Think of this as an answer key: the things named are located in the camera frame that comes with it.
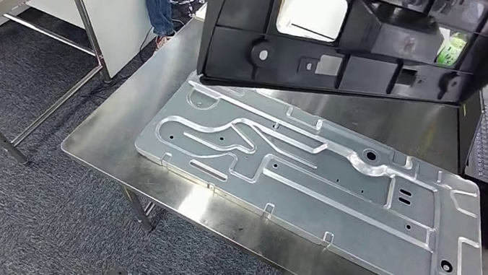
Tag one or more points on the white cabinet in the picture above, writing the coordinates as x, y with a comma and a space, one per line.
112, 15

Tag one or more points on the black plastic plate bracket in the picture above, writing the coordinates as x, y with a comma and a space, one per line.
237, 53

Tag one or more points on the stamped metal plate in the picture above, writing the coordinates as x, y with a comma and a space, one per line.
312, 200

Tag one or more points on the stainless steel workbench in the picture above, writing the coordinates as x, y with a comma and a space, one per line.
102, 144

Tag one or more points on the white desk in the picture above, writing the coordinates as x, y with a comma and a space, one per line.
311, 11

